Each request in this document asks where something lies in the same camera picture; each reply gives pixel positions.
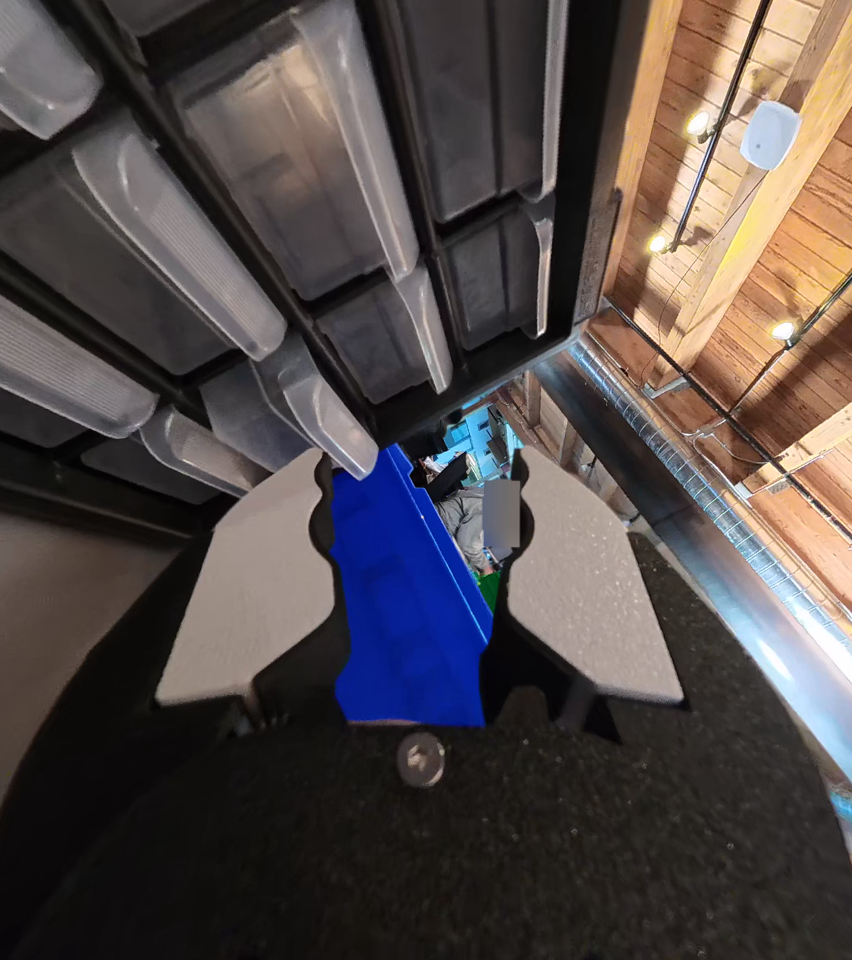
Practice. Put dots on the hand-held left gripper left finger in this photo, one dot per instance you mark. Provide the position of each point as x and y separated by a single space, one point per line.
246 600

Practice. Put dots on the blue plastic bin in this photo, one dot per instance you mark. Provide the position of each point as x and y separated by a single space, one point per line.
403 600

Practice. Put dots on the white ceiling device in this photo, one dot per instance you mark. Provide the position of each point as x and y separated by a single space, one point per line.
771 135

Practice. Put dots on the black track light rail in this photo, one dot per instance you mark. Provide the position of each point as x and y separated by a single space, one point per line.
846 276
735 90

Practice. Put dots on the array of clear drawers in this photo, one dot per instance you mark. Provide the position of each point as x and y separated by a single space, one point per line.
283 150

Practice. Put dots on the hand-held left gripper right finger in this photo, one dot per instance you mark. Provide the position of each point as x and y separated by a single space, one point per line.
591 600

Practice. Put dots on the ceiling track spotlight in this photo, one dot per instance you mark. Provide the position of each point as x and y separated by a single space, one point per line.
659 243
700 125
783 331

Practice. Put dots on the black drawer cabinet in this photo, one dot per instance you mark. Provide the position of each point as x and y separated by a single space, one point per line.
598 187

